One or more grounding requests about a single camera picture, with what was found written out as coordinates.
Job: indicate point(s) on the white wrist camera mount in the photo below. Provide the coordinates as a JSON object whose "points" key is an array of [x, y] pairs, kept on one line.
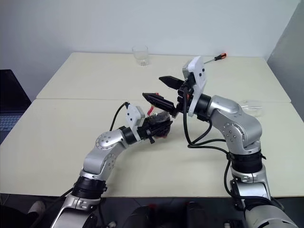
{"points": [[133, 117], [198, 78]]}

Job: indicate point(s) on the white shoe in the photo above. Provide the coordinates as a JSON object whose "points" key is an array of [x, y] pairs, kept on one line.
{"points": [[38, 206]]}

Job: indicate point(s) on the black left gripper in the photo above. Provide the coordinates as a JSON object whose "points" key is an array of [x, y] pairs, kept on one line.
{"points": [[147, 133]]}

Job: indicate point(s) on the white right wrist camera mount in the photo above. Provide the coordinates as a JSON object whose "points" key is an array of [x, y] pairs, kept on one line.
{"points": [[198, 78]]}

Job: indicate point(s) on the clear plastic bottle red strip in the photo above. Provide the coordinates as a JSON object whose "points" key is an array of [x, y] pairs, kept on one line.
{"points": [[159, 116]]}

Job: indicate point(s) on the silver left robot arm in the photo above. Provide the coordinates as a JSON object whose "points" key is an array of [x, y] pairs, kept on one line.
{"points": [[104, 142]]}

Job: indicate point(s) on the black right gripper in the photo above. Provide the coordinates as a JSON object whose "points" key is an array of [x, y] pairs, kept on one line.
{"points": [[185, 97]]}

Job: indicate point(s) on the dark laptop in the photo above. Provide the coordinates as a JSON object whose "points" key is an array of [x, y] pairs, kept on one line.
{"points": [[13, 99]]}

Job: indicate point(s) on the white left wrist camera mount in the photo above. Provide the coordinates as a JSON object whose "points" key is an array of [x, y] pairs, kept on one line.
{"points": [[133, 117]]}

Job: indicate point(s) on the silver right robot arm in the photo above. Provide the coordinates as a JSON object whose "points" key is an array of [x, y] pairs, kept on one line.
{"points": [[237, 128]]}

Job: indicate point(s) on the clear glass tumbler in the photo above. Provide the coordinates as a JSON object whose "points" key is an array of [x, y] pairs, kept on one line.
{"points": [[140, 55]]}

